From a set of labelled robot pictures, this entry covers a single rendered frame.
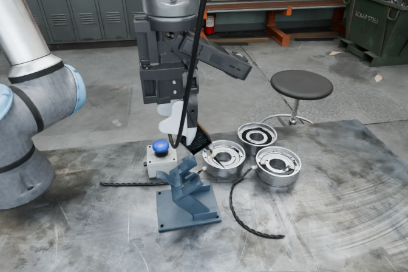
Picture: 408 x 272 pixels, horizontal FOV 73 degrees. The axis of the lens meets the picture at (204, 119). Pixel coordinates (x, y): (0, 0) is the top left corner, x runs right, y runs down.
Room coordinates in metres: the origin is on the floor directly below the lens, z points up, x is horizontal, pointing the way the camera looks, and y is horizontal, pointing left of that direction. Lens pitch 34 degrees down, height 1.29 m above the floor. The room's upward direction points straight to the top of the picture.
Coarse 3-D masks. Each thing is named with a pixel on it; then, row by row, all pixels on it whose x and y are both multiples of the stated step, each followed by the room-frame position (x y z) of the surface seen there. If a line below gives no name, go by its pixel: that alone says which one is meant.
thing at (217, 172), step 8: (216, 144) 0.56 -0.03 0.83; (224, 144) 0.56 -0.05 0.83; (232, 144) 0.56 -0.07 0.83; (216, 152) 0.53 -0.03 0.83; (224, 152) 0.53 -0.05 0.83; (232, 152) 0.53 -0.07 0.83; (240, 152) 0.53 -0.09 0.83; (232, 160) 0.50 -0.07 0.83; (240, 160) 0.50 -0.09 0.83; (208, 168) 0.48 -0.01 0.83; (216, 168) 0.46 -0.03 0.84; (224, 168) 0.46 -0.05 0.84; (232, 168) 0.46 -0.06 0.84; (240, 168) 0.48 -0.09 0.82; (216, 176) 0.47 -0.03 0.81; (224, 176) 0.46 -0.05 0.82; (232, 176) 0.47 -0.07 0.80
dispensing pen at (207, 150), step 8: (200, 128) 0.39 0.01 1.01; (184, 136) 0.38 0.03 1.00; (200, 136) 0.38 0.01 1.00; (208, 136) 0.39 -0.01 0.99; (184, 144) 0.37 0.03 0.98; (192, 144) 0.38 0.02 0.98; (200, 144) 0.38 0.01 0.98; (208, 144) 0.38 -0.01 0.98; (192, 152) 0.38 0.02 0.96; (208, 152) 0.39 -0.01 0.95; (216, 160) 0.40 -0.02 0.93
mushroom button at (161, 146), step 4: (160, 140) 0.52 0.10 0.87; (164, 140) 0.52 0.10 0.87; (152, 144) 0.51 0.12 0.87; (156, 144) 0.51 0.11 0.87; (160, 144) 0.50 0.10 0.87; (164, 144) 0.51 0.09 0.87; (168, 144) 0.51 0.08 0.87; (152, 148) 0.50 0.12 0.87; (156, 148) 0.49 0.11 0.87; (160, 148) 0.49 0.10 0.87; (164, 148) 0.50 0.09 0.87; (168, 148) 0.50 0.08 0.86; (160, 152) 0.50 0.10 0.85
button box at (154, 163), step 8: (152, 152) 0.51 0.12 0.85; (168, 152) 0.51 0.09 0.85; (152, 160) 0.48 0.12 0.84; (160, 160) 0.48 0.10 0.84; (168, 160) 0.48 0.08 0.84; (176, 160) 0.48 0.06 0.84; (152, 168) 0.47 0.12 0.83; (160, 168) 0.47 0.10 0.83; (168, 168) 0.48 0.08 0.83; (152, 176) 0.47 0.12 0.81
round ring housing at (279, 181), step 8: (264, 152) 0.53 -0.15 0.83; (272, 152) 0.53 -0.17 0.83; (280, 152) 0.53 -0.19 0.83; (288, 152) 0.52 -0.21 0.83; (256, 160) 0.49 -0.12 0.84; (272, 160) 0.51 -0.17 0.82; (280, 160) 0.50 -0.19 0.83; (296, 160) 0.50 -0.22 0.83; (256, 168) 0.48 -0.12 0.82; (272, 168) 0.47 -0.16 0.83; (280, 168) 0.50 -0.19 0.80; (296, 168) 0.47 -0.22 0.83; (264, 176) 0.45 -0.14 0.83; (272, 176) 0.44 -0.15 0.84; (280, 176) 0.44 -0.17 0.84; (288, 176) 0.44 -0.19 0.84; (296, 176) 0.45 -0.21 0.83; (272, 184) 0.45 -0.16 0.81; (280, 184) 0.44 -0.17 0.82; (288, 184) 0.45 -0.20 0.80
